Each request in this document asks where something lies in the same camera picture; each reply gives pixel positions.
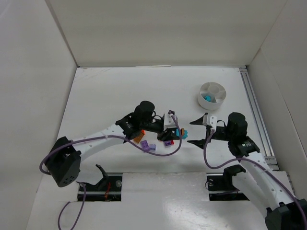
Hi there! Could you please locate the teal and brown lego stack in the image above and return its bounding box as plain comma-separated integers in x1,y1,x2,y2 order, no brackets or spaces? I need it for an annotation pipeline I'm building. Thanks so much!
176,128,188,139

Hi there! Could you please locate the teal lego brick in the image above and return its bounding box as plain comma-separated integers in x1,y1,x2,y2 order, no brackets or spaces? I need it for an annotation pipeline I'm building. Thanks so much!
204,95,212,102

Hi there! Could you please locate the brown lego brick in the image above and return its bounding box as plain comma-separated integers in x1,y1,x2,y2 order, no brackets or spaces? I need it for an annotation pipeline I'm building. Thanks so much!
133,133,144,144

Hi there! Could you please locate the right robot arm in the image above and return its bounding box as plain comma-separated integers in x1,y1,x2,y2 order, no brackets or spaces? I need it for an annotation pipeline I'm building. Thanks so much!
191,112,307,230

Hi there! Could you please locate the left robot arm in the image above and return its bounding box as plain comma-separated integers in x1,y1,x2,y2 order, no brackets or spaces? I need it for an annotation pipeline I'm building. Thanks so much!
39,101,183,187

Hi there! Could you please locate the purple lego brick on red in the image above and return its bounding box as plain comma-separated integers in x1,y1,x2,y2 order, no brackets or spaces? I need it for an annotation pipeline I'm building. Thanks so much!
163,140,174,148

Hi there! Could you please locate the white round divided container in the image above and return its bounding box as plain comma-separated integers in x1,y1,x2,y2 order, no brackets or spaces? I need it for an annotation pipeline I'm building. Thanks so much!
197,82,226,110

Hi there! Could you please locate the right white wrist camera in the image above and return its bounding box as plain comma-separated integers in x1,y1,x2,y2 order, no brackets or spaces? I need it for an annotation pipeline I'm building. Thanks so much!
202,113,217,131

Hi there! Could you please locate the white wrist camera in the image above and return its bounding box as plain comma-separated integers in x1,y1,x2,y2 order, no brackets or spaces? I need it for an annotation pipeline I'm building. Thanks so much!
202,113,217,131
163,110,178,131

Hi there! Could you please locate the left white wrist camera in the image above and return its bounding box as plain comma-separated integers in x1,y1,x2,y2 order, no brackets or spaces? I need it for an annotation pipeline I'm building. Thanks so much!
163,110,178,131

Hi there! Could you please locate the aluminium rail on right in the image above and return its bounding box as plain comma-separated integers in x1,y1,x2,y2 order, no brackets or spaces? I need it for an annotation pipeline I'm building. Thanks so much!
239,68,275,157

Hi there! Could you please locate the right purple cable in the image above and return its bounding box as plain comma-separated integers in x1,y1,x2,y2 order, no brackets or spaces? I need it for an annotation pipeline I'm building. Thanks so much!
203,129,307,216

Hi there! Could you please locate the purple cable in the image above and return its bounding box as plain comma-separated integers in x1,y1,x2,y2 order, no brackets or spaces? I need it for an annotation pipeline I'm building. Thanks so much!
203,129,307,216
39,110,183,230

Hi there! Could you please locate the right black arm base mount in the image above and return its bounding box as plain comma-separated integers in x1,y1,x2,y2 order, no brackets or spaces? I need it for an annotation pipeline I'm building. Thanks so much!
205,165,248,201

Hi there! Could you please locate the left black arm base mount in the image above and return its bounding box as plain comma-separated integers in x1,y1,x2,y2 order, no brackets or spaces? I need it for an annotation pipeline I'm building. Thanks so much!
77,164,123,202

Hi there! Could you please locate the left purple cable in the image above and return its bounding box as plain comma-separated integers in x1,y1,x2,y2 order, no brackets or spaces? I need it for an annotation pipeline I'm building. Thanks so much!
39,110,183,230

